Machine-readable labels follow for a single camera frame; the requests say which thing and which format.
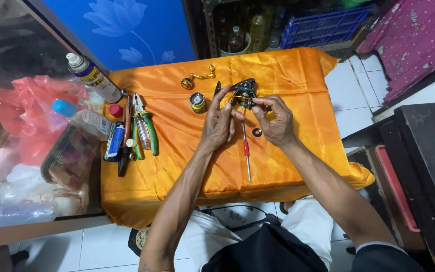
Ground person's left hand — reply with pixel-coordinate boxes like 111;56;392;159
199;85;245;152

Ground person's right hand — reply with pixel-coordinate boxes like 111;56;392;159
251;95;298;149

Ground black fishing reel body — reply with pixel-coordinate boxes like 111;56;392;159
214;78;258;111

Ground black and gold reel spool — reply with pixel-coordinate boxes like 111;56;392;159
189;92;207;114

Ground thin screwdriver with red grip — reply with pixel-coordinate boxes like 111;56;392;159
240;107;252;182

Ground orange satin cloth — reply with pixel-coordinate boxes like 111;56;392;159
100;47;375;230

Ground white bucket with glass bottle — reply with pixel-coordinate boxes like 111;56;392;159
219;25;252;57

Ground yellow oil bottle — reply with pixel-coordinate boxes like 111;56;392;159
248;11;267;54

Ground metal shelf rack with bottles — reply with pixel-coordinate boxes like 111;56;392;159
202;0;377;60

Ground red bottle cap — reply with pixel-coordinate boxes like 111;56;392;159
108;104;124;119

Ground blue and white tube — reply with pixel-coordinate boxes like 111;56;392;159
104;121;126;162

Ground person's white shorts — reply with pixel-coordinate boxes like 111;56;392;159
182;196;334;271

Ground blue plastic crate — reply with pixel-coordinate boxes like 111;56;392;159
280;3;374;50

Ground spray can with white nozzle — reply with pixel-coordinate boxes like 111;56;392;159
66;53;122;104

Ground person's black shirt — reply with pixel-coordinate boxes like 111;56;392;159
201;223;426;272

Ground clear bottle with blue cap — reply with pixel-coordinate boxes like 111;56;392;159
52;99;113;141

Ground blue flower-print panel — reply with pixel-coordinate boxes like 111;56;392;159
43;0;197;72

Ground red plastic tray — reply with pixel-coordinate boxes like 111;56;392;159
374;144;421;233

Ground patterned woven pouch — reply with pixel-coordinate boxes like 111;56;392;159
40;125;101;192

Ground pink printed cloth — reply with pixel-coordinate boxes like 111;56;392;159
358;0;435;103

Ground black side table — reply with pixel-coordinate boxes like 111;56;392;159
341;100;435;272

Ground red plastic bag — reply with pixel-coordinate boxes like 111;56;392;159
0;75;90;167

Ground white plastic bag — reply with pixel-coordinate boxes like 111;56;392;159
0;163;90;217

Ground glass display cabinet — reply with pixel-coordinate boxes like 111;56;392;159
0;0;113;250

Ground clear plastic bag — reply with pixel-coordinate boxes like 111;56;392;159
0;202;58;230

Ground gold reel crank handle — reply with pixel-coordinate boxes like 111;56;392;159
181;64;216;90

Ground green-handled pliers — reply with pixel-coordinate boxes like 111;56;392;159
131;92;160;161

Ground clear-handled screwdriver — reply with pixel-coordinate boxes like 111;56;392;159
134;114;151;151

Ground brown-handled pliers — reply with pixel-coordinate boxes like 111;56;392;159
117;89;134;177

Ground black cable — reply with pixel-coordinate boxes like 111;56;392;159
202;205;281;232

